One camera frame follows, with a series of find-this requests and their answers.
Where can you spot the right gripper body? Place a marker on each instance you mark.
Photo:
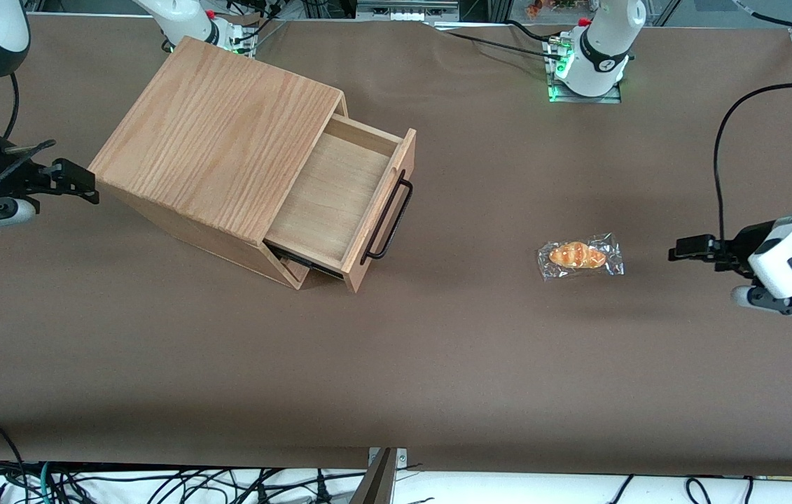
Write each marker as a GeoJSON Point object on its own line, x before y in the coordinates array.
{"type": "Point", "coordinates": [9, 178]}

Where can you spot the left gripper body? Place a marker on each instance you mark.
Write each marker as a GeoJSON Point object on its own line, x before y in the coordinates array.
{"type": "Point", "coordinates": [744, 243]}

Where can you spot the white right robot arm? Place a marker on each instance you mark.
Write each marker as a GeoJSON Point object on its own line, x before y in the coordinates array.
{"type": "Point", "coordinates": [178, 17]}

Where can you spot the wooden drawer cabinet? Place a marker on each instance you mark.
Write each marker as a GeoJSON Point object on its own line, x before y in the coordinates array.
{"type": "Point", "coordinates": [213, 140]}

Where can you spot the bread roll in clear wrapper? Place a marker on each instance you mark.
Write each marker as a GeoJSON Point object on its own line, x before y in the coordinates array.
{"type": "Point", "coordinates": [578, 255]}

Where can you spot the table cover mat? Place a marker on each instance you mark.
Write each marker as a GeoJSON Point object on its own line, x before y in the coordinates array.
{"type": "Point", "coordinates": [438, 350]}

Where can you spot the grey angled bar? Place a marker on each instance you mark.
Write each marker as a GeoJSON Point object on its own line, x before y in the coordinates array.
{"type": "Point", "coordinates": [374, 486]}

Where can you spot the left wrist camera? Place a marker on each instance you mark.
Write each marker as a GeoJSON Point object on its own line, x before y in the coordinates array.
{"type": "Point", "coordinates": [781, 302]}

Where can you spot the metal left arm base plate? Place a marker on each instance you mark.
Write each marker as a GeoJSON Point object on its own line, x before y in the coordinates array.
{"type": "Point", "coordinates": [588, 98]}

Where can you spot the small metal bracket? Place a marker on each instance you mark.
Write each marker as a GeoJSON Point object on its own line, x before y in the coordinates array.
{"type": "Point", "coordinates": [399, 456]}

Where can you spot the aluminium frame rail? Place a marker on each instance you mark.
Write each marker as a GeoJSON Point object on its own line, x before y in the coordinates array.
{"type": "Point", "coordinates": [406, 10]}

